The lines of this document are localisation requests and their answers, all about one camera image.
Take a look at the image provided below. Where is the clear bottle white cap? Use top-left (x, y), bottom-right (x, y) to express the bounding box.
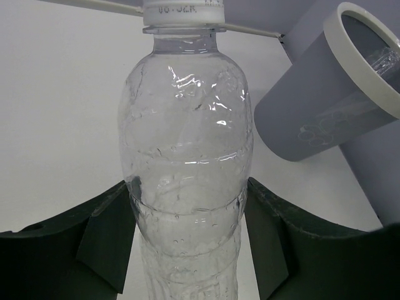
top-left (118, 1), bottom-right (253, 299)

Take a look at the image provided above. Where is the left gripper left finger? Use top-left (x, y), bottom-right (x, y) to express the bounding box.
top-left (1, 182), bottom-right (136, 299)

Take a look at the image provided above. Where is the white rimmed grey bin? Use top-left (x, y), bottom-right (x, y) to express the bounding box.
top-left (254, 2), bottom-right (399, 161)

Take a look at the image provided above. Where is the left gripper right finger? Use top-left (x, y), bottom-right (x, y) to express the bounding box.
top-left (245, 178), bottom-right (399, 299)

